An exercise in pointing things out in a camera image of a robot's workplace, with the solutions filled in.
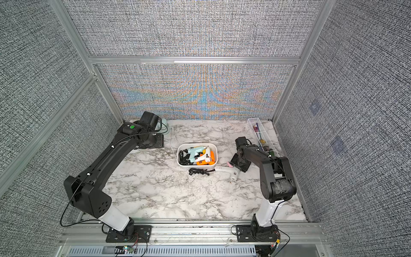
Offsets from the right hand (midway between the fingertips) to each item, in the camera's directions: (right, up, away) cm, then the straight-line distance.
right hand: (236, 161), depth 96 cm
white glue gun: (-18, +3, -4) cm, 18 cm away
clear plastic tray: (+21, +15, +14) cm, 29 cm away
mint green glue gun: (-26, +6, -1) cm, 27 cm away
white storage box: (-32, +9, +3) cm, 34 cm away
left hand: (-41, +13, -15) cm, 46 cm away
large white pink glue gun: (-2, -5, -6) cm, 8 cm away
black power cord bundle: (-22, -5, -4) cm, 23 cm away
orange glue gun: (-15, 0, -4) cm, 15 cm away
